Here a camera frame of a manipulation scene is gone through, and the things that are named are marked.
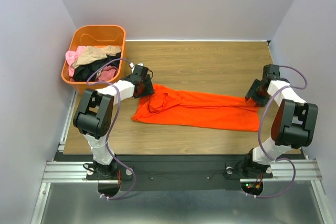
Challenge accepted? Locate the aluminium extrusion rail frame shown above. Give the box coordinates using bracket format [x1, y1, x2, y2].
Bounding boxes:
[32, 99, 325, 223]

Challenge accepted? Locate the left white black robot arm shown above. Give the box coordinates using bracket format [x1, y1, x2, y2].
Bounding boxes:
[73, 64, 154, 179]

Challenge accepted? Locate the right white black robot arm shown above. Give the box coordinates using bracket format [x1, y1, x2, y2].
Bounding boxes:
[242, 64, 318, 175]

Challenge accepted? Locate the light pink garment in basket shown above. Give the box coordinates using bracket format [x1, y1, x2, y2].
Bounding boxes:
[65, 50, 78, 78]

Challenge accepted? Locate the beige garment in basket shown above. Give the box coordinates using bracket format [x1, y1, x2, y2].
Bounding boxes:
[71, 45, 121, 69]

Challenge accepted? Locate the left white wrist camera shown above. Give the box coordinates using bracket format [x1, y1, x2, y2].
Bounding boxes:
[129, 62, 143, 71]

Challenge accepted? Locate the orange t shirt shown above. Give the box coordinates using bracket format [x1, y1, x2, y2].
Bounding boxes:
[132, 84, 259, 132]

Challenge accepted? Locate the dusty pink garment in basket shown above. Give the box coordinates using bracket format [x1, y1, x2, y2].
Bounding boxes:
[95, 66, 118, 81]

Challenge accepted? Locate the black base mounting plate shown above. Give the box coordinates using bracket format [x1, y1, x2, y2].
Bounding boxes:
[84, 154, 272, 191]

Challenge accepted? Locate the black garment in basket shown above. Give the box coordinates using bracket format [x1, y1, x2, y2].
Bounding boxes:
[72, 53, 121, 82]

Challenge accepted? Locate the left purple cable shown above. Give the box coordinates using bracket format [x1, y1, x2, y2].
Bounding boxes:
[86, 58, 138, 200]

